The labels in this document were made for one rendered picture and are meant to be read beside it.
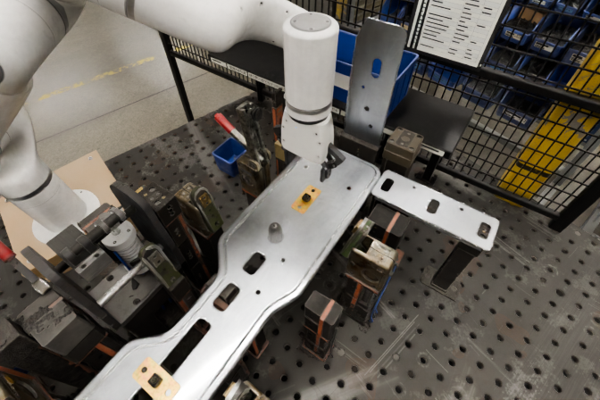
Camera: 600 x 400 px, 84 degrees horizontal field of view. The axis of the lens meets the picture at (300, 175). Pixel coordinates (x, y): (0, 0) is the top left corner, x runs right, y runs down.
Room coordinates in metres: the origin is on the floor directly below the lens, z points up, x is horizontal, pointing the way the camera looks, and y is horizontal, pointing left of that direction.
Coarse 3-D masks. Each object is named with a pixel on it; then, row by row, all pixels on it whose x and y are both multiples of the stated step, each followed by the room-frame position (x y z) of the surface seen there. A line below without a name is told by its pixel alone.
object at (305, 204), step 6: (312, 186) 0.53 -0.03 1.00; (306, 192) 0.51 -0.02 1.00; (312, 192) 0.51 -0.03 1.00; (318, 192) 0.51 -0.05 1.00; (300, 198) 0.49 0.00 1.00; (306, 198) 0.48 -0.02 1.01; (312, 198) 0.49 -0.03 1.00; (294, 204) 0.47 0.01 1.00; (300, 204) 0.47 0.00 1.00; (306, 204) 0.47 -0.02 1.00; (300, 210) 0.46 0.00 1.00; (306, 210) 0.46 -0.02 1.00
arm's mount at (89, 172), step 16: (80, 160) 0.80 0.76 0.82; (96, 160) 0.79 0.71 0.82; (64, 176) 0.73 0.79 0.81; (80, 176) 0.73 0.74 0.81; (96, 176) 0.73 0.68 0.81; (112, 176) 0.76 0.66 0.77; (96, 192) 0.66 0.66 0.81; (0, 208) 0.60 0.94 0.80; (16, 208) 0.60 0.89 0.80; (16, 224) 0.55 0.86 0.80; (16, 240) 0.49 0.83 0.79; (32, 240) 0.49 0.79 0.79; (16, 256) 0.44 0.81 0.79; (48, 256) 0.44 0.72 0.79; (64, 272) 0.43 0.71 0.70
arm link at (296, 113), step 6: (288, 108) 0.47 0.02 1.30; (294, 108) 0.46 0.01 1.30; (324, 108) 0.46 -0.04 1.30; (330, 108) 0.47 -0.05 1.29; (294, 114) 0.46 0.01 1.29; (300, 114) 0.45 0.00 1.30; (306, 114) 0.45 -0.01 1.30; (312, 114) 0.45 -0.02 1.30; (318, 114) 0.45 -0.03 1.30; (324, 114) 0.46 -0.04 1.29; (300, 120) 0.45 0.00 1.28; (306, 120) 0.45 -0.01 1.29; (312, 120) 0.45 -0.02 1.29; (318, 120) 0.45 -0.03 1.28
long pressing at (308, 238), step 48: (288, 192) 0.51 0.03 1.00; (336, 192) 0.51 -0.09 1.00; (240, 240) 0.38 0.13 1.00; (288, 240) 0.38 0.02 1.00; (336, 240) 0.38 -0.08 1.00; (240, 288) 0.27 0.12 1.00; (288, 288) 0.27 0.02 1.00; (240, 336) 0.18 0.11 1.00; (96, 384) 0.10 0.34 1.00; (192, 384) 0.10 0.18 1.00
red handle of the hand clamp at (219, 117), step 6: (216, 114) 0.63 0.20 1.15; (216, 120) 0.62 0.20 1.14; (222, 120) 0.62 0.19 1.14; (222, 126) 0.61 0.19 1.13; (228, 126) 0.61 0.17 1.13; (228, 132) 0.61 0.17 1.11; (234, 132) 0.61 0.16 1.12; (240, 138) 0.60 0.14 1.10; (240, 144) 0.59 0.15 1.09; (246, 150) 0.58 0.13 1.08
